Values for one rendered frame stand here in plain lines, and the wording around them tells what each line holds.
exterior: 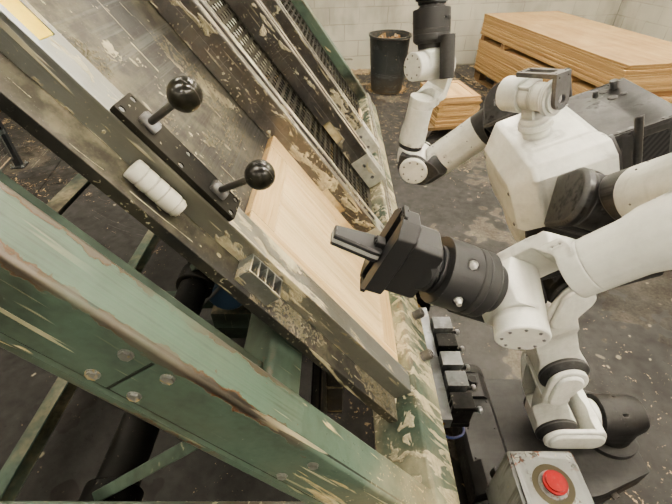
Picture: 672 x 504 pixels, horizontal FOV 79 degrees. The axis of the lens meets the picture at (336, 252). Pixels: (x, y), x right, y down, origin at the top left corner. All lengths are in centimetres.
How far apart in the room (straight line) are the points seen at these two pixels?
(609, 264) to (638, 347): 210
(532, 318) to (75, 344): 48
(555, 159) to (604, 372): 168
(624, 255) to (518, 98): 45
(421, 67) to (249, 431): 85
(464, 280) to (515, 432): 135
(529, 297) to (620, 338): 206
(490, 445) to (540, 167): 115
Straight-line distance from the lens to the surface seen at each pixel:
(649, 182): 64
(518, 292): 55
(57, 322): 43
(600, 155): 86
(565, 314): 117
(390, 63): 535
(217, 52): 96
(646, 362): 256
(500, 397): 188
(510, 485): 88
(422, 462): 85
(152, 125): 58
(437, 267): 50
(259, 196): 76
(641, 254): 51
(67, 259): 41
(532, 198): 85
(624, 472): 191
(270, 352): 68
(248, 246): 62
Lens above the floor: 167
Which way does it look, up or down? 39 degrees down
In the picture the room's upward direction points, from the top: straight up
